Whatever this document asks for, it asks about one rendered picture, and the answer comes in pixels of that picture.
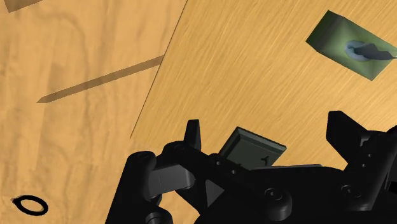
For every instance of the dark grey flat box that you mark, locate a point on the dark grey flat box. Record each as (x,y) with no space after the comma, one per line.
(249,150)

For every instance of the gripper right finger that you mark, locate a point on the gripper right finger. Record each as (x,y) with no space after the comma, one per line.
(359,145)

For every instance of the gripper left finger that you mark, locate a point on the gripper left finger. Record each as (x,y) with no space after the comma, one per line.
(181,158)

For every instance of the green tissue box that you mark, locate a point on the green tissue box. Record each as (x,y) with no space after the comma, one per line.
(347,43)

